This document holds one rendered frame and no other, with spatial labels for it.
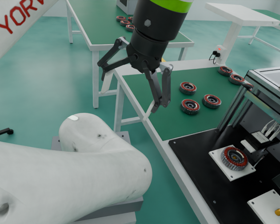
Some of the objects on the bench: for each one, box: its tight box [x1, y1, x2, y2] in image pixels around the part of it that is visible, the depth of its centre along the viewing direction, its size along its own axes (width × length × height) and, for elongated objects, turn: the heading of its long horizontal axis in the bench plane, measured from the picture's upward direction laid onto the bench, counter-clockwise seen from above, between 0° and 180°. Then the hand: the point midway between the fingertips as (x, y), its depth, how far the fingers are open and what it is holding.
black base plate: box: [168, 124, 280, 224], centre depth 83 cm, size 47×64×2 cm
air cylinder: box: [244, 148, 268, 162], centre depth 93 cm, size 5×8×6 cm
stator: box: [179, 82, 196, 95], centre depth 132 cm, size 11×11×4 cm
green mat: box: [122, 66, 247, 141], centre depth 134 cm, size 94×61×1 cm, turn 104°
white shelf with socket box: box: [204, 3, 280, 66], centre depth 150 cm, size 35×37×46 cm
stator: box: [220, 146, 248, 171], centre depth 88 cm, size 11×11×4 cm
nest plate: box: [208, 145, 256, 181], centre depth 89 cm, size 15×15×1 cm
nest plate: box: [247, 189, 280, 224], centre depth 73 cm, size 15×15×1 cm
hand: (126, 102), depth 53 cm, fingers open, 13 cm apart
